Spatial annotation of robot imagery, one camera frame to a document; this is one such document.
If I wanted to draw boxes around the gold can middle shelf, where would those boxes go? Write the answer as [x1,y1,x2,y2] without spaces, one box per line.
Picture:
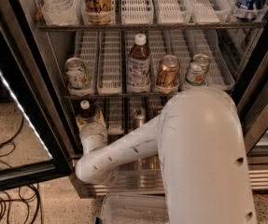
[156,54,180,88]

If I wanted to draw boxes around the gold tall can top shelf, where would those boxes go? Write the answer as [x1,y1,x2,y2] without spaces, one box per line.
[82,0,112,25]

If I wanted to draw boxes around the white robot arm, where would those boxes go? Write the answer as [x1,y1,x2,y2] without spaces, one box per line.
[76,87,257,224]

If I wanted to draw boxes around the top wire shelf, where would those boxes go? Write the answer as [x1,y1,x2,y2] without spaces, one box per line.
[37,21,266,32]

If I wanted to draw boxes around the brown tea bottle middle shelf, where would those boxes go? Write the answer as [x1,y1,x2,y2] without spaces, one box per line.
[127,34,150,92]

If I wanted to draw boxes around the clear plastic bin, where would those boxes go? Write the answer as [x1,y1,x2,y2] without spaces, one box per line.
[100,194,169,224]

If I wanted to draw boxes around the white green can left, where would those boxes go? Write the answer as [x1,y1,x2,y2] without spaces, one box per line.
[65,57,90,90]

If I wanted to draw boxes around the silver can bottom shelf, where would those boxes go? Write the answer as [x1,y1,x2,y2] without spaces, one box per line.
[132,107,146,129]

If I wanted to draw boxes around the black fridge door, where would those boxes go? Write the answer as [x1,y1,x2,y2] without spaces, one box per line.
[0,0,73,191]

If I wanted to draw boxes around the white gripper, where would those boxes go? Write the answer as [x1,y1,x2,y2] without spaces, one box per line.
[76,110,107,155]

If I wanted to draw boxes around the brown tea bottle bottom shelf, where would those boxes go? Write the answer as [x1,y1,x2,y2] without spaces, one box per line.
[79,100,100,122]

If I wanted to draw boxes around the copper can bottom shelf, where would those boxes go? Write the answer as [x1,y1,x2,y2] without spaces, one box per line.
[153,105,162,117]

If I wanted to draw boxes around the white green can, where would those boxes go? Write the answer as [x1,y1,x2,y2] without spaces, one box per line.
[185,53,210,86]
[65,57,90,90]

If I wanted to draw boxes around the orange cable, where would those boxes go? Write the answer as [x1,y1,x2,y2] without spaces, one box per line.
[252,190,268,207]

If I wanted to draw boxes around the white green can right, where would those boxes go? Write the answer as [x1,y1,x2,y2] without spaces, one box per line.
[185,53,210,86]

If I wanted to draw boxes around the brown tea bottle shelf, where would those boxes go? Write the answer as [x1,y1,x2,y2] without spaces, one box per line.
[79,100,100,122]
[127,34,150,92]

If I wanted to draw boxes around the black floor cables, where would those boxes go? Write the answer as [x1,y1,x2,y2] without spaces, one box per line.
[0,115,44,224]

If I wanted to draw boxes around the stainless fridge base grille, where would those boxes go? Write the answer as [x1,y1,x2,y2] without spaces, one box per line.
[69,156,268,199]

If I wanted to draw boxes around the clear water bottle top shelf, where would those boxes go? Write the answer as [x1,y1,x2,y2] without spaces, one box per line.
[42,0,78,26]

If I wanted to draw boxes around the wire shelf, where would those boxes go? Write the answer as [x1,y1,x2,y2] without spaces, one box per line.
[37,21,266,32]
[63,90,234,100]

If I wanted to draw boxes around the middle wire shelf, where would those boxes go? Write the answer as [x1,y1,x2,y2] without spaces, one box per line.
[63,90,234,100]

